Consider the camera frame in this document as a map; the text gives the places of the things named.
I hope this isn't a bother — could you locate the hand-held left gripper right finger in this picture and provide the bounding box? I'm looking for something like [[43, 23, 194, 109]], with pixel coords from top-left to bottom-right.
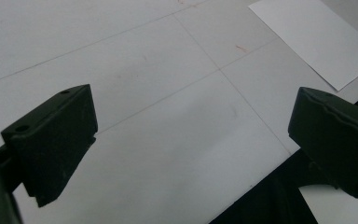
[[287, 87, 358, 200]]

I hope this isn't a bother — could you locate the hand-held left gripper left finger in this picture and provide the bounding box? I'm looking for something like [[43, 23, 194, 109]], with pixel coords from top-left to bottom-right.
[[0, 83, 99, 208]]

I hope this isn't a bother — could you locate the white paper sheet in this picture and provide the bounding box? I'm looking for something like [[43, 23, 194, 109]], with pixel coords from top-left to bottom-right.
[[247, 0, 358, 92]]

